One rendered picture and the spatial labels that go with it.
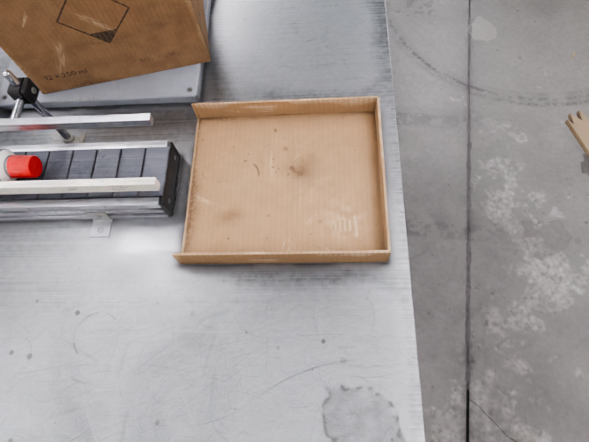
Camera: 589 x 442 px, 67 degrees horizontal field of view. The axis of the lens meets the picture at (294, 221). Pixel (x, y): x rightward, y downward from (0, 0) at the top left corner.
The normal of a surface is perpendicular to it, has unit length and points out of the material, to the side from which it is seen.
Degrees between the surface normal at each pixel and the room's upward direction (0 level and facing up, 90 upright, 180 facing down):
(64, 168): 0
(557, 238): 0
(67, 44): 90
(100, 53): 90
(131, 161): 0
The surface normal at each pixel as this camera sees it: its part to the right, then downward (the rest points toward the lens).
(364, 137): -0.08, -0.40
